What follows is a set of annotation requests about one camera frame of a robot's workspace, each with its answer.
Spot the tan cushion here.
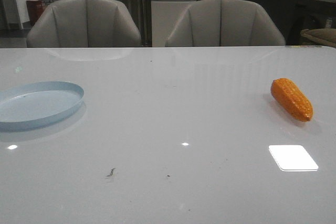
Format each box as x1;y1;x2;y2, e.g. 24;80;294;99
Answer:
300;28;336;48

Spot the beige chair on left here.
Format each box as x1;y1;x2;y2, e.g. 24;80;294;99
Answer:
26;0;141;48

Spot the red bin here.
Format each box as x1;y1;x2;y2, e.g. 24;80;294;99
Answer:
26;0;44;26

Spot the light blue round plate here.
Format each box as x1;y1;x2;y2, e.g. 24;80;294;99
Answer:
1;81;84;132

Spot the beige chair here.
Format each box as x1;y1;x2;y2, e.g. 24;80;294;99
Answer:
165;0;286;47
26;0;141;48

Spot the beige chair on right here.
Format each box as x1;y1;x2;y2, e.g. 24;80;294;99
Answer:
165;0;286;47

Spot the orange toy corn cob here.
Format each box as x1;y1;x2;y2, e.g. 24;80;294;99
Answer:
270;78;313;122

